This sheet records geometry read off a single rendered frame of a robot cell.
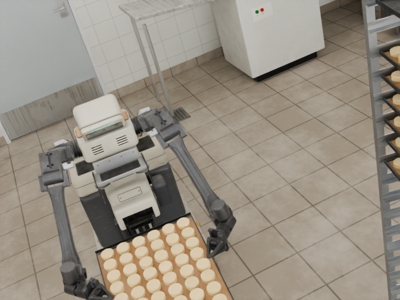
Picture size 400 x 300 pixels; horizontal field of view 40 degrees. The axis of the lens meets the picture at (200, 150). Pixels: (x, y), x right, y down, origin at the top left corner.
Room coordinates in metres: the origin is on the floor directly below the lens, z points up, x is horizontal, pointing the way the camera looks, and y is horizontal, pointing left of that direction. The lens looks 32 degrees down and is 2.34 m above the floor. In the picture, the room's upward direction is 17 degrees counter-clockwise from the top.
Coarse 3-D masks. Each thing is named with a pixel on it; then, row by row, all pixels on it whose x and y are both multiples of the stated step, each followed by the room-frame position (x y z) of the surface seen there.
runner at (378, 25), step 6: (384, 18) 1.63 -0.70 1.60; (390, 18) 1.63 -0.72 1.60; (396, 18) 1.63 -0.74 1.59; (372, 24) 1.63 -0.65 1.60; (378, 24) 1.63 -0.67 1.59; (384, 24) 1.63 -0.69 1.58; (390, 24) 1.63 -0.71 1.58; (396, 24) 1.62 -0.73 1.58; (372, 30) 1.63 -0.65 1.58; (378, 30) 1.61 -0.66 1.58
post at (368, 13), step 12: (372, 12) 1.64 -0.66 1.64; (372, 36) 1.64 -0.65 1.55; (372, 60) 1.64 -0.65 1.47; (372, 84) 1.64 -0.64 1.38; (372, 96) 1.65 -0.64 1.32; (372, 108) 1.66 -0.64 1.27; (384, 132) 1.64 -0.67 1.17; (384, 168) 1.64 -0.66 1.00; (384, 192) 1.64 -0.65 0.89; (384, 204) 1.64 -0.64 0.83; (384, 228) 1.64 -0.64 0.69; (384, 240) 1.66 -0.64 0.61
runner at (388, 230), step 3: (393, 225) 1.63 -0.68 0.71; (396, 225) 1.63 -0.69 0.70; (399, 225) 1.63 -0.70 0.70; (387, 228) 1.63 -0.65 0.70; (390, 228) 1.63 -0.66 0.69; (393, 228) 1.63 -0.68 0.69; (396, 228) 1.63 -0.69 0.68; (399, 228) 1.63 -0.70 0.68; (387, 231) 1.63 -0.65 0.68; (390, 231) 1.63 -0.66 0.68; (393, 231) 1.63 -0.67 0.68; (396, 231) 1.62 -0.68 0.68; (399, 231) 1.62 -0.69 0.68; (387, 234) 1.62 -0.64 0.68; (390, 234) 1.62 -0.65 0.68; (393, 234) 1.61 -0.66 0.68; (396, 234) 1.61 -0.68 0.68
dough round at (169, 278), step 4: (168, 272) 1.45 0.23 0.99; (172, 272) 1.44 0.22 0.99; (164, 276) 1.43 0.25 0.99; (168, 276) 1.43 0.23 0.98; (172, 276) 1.43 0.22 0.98; (176, 276) 1.42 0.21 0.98; (164, 280) 1.42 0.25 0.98; (168, 280) 1.41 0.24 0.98; (172, 280) 1.41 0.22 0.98; (176, 280) 1.41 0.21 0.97; (168, 284) 1.40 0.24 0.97
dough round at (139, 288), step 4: (136, 288) 1.42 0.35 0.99; (140, 288) 1.41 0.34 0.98; (132, 292) 1.41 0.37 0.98; (136, 292) 1.40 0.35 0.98; (140, 292) 1.40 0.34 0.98; (144, 292) 1.39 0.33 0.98; (132, 296) 1.39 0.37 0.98; (136, 296) 1.38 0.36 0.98; (140, 296) 1.38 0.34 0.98; (144, 296) 1.39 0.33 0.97
